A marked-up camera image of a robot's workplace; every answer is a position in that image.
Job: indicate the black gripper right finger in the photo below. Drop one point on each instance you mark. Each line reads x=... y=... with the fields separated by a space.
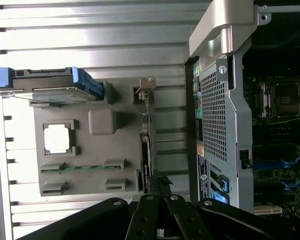
x=187 y=220

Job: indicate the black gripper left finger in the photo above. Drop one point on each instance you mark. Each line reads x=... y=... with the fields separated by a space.
x=145 y=217

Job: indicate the blue case release latch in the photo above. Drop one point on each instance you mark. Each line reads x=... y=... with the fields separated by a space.
x=220 y=198

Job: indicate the grey plastic parts rack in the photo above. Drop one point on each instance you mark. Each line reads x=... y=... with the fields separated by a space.
x=102 y=155

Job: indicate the green RAM stick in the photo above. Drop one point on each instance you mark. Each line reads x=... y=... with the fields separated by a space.
x=85 y=168

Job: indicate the green motherboard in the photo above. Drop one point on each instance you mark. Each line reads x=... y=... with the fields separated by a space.
x=272 y=180

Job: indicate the blue expansion slot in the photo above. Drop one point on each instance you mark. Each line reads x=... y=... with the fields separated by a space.
x=270 y=165

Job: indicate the black grey open PC case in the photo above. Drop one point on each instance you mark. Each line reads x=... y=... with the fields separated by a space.
x=215 y=112

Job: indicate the silver CPU chip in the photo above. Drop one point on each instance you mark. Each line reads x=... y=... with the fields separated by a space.
x=58 y=138

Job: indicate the metal CPU socket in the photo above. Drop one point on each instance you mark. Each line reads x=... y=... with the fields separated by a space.
x=287 y=102

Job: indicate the hard disk in blue caddy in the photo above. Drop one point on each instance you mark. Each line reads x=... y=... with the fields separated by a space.
x=52 y=82

